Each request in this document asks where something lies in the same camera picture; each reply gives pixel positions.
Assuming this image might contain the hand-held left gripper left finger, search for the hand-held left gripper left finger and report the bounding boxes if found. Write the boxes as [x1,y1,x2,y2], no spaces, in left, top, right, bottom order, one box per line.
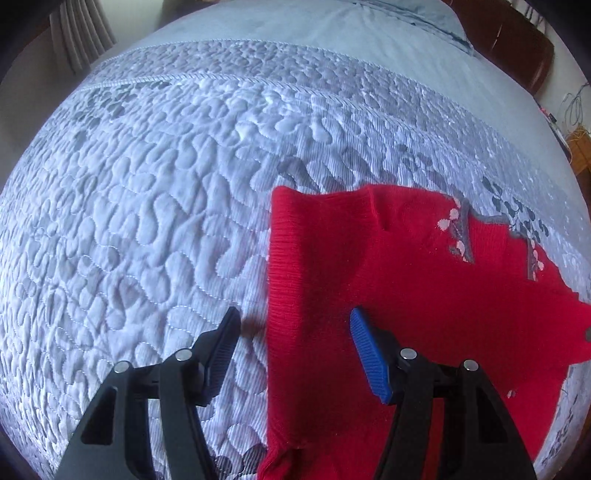
[55,307,242,480]

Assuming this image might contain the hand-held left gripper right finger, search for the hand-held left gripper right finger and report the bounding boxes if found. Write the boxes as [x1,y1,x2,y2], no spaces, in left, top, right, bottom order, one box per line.
[349,307,539,480]

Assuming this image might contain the red knit sweater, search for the red knit sweater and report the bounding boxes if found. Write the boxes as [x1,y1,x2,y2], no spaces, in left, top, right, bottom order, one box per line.
[256,184,591,480]

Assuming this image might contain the grey quilted bedspread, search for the grey quilted bedspread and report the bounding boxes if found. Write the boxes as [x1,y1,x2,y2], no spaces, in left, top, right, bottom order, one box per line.
[0,0,591,480]

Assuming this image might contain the wooden cabinet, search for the wooden cabinet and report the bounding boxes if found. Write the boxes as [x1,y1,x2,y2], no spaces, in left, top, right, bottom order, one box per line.
[567,134,591,175]

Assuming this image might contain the grey-blue pillow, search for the grey-blue pillow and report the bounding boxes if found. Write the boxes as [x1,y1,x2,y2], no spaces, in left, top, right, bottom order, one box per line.
[348,0,477,57]

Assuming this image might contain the brown headboard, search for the brown headboard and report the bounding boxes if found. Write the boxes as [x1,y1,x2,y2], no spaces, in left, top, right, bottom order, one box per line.
[455,0,556,99]

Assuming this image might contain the beige curtain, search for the beige curtain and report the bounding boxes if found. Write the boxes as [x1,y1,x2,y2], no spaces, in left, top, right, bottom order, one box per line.
[47,0,117,75]

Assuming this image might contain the tangled cables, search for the tangled cables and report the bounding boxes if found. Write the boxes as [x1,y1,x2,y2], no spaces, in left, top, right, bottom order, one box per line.
[540,83,591,144]

